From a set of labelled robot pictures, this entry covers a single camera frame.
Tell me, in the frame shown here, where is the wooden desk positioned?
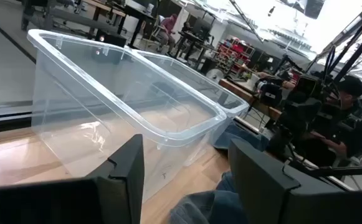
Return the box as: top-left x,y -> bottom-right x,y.
217,77 -> 283,122

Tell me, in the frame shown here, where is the red storage shelf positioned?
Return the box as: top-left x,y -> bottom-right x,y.
216,36 -> 256,75

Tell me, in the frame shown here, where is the black device with white label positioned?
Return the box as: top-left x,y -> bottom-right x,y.
255,77 -> 283,108

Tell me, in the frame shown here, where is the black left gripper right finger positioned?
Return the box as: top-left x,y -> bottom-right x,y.
228,138 -> 302,224

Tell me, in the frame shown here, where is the clear plastic bin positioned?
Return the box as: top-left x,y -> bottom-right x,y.
27,29 -> 228,203
130,49 -> 250,167

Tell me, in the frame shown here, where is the wooden table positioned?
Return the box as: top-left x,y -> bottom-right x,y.
80,0 -> 127,40

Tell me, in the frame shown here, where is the round grey disc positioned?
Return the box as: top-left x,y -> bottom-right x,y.
205,68 -> 225,84

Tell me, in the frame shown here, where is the grey cap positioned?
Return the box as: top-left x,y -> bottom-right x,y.
168,193 -> 211,224

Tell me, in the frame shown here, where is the black metal table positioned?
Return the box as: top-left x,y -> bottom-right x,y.
21,0 -> 90,32

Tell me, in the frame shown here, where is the black monitor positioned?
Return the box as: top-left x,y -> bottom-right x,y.
192,17 -> 213,40

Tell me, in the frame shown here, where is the person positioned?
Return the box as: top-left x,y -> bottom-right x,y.
155,12 -> 179,55
305,74 -> 362,169

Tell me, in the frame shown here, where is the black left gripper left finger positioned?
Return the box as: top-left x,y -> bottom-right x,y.
87,133 -> 146,224

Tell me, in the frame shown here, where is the black box with lights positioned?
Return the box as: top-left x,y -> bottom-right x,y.
93,29 -> 128,65

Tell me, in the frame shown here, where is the black desk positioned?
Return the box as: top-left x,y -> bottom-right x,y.
174,30 -> 216,71
118,2 -> 156,49

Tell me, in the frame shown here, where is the blue cable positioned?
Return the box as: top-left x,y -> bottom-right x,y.
323,45 -> 336,75

